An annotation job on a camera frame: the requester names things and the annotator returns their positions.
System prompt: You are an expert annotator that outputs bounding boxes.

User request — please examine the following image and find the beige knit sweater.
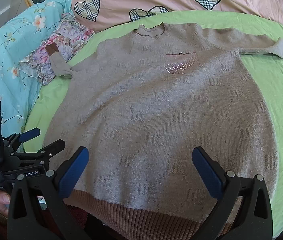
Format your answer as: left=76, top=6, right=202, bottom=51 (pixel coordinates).
left=44, top=23, right=283, bottom=239

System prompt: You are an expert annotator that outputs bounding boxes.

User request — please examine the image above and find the person's left hand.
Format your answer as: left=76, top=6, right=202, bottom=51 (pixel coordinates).
left=0, top=189, right=11, bottom=223

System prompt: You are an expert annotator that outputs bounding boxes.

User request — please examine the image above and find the turquoise floral quilt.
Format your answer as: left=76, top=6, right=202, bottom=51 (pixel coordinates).
left=0, top=0, right=71, bottom=137

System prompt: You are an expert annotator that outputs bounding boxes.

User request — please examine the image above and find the floral ruffled pillow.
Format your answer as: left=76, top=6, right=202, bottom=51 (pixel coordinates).
left=19, top=13, right=94, bottom=85

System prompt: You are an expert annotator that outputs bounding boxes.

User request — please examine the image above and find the green bed sheet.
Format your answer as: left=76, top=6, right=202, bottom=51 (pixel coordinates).
left=24, top=10, right=283, bottom=236

